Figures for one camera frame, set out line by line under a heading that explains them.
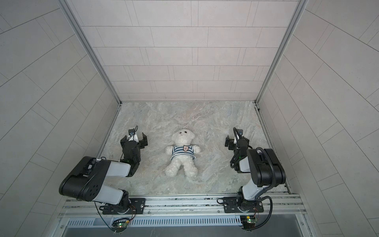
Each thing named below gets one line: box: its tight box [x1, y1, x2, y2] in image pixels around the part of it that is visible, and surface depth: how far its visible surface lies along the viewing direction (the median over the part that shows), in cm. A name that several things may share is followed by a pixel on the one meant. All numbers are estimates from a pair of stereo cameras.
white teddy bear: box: [165, 128, 201, 179], surface depth 82 cm
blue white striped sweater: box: [170, 144, 196, 161], surface depth 85 cm
